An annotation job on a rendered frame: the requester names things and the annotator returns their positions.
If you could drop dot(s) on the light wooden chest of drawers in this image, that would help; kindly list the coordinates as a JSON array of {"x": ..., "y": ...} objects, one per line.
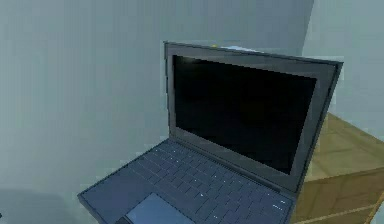
[{"x": 346, "y": 180}]

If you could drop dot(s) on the dark grey laptop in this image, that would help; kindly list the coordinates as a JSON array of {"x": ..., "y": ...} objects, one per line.
[{"x": 233, "y": 133}]

